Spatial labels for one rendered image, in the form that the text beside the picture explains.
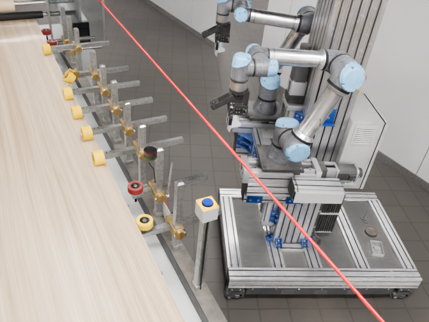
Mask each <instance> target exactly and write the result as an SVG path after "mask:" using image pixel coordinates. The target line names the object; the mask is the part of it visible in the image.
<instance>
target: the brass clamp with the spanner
mask: <svg viewBox="0 0 429 322"><path fill-rule="evenodd" d="M148 187H151V189H152V196H153V198H154V199H155V201H157V202H158V203H162V202H164V201H165V200H166V197H165V192H164V191H163V192H159V193H156V192H155V190H154V183H151V181H148Z"/></svg>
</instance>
